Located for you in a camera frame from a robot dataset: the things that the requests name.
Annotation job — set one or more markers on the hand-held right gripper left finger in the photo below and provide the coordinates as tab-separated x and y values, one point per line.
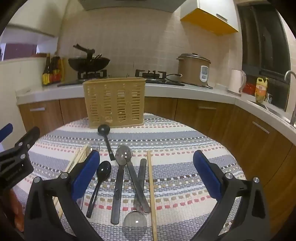
85	171

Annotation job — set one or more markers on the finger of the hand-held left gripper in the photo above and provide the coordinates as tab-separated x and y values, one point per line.
30	137
6	131

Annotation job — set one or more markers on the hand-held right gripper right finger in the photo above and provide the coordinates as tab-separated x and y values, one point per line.
208	173

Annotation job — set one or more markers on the wooden chopstick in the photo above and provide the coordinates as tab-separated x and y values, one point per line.
151	185
73	158
81	153

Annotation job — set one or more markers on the black plastic spoon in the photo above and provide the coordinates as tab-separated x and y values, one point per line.
104	169

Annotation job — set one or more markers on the small black ladle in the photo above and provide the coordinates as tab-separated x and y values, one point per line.
104	129

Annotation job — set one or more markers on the wooden chopstick holder box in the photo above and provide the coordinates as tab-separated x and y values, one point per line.
115	102

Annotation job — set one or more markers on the striped woven tablecloth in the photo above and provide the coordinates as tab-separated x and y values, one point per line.
175	143

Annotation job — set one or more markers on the wooden base cabinets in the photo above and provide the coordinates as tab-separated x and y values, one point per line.
208	115

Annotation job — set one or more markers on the dark sauce bottle yellow label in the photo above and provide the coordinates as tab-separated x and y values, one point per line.
61	69
46	74

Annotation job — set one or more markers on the dark sauce bottle red label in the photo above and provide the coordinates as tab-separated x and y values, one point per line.
55	70

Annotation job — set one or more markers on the white kitchen countertop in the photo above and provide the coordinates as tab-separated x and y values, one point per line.
185	90

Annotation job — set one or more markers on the steel sink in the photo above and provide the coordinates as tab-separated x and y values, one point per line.
272	110

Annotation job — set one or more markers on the black wok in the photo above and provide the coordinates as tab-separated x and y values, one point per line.
89	63

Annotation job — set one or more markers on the red package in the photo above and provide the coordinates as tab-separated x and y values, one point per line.
249	88

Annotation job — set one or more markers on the white electric kettle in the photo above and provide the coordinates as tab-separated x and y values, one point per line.
235	81

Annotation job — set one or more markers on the yellow oil bottle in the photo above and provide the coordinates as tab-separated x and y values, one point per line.
261	89

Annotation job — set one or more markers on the black spatula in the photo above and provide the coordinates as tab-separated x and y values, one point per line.
83	48

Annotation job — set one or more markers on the brown rice cooker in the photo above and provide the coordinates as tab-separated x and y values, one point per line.
192	69

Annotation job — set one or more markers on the black gas stove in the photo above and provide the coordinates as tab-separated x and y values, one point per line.
157	81

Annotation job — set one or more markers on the dark window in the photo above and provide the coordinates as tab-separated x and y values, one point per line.
263	39

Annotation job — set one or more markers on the grey range hood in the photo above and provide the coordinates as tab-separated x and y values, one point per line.
129	4

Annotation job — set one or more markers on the white and yellow wall cabinet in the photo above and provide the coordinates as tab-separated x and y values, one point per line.
208	18

